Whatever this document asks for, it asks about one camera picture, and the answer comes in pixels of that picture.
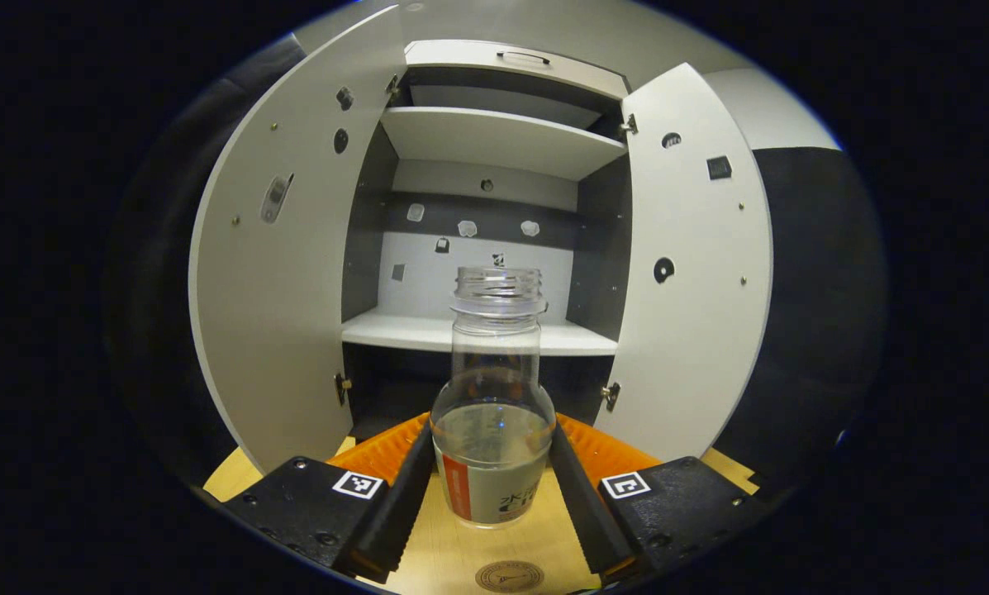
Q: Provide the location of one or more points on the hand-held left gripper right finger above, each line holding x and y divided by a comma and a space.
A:
581, 512

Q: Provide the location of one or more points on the clear plastic bottle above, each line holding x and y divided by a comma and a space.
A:
494, 479

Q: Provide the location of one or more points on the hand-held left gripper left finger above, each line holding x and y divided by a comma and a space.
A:
403, 512

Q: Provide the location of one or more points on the black backdrop cloth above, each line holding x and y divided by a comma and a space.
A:
816, 289

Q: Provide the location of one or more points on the grey cabinet door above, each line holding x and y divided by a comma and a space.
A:
692, 330
279, 314

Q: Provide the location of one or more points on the grey cabinet drawer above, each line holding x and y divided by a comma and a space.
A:
461, 58

